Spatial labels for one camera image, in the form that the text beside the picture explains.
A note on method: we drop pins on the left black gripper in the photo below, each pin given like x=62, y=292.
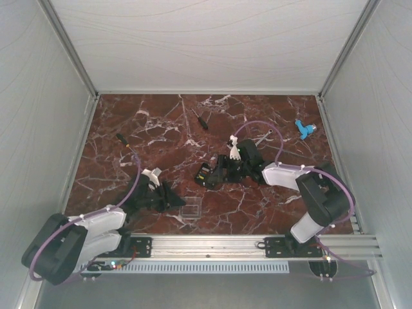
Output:
x=168, y=197

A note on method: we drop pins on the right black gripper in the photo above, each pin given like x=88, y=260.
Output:
x=217, y=176

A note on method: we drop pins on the black fuse box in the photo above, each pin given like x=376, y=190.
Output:
x=203, y=176

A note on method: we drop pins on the clear plastic fuse box cover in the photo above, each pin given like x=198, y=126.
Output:
x=192, y=208

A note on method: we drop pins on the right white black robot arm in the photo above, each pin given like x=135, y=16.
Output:
x=326, y=198

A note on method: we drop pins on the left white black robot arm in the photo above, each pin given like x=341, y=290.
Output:
x=66, y=242

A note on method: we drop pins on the small black screwdriver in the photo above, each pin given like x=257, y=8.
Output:
x=201, y=121

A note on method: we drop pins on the silver wrench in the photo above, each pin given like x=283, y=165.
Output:
x=269, y=132

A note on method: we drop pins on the yellow black screwdriver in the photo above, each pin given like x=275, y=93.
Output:
x=123, y=140

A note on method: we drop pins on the blue plastic fitting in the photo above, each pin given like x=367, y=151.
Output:
x=305, y=131

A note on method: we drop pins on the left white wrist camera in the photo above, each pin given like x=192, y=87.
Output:
x=153, y=177

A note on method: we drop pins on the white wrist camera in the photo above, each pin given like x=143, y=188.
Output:
x=234, y=151
x=153, y=177

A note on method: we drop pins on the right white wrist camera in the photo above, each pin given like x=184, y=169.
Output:
x=234, y=151

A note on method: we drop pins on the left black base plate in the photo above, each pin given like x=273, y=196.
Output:
x=138, y=247

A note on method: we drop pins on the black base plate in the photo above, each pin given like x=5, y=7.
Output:
x=288, y=247
x=138, y=247

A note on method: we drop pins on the grey slotted cable duct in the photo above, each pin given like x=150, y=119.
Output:
x=192, y=267

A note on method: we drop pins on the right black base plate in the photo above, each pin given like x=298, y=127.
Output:
x=288, y=247

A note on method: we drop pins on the aluminium mounting rail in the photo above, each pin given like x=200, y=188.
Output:
x=178, y=247

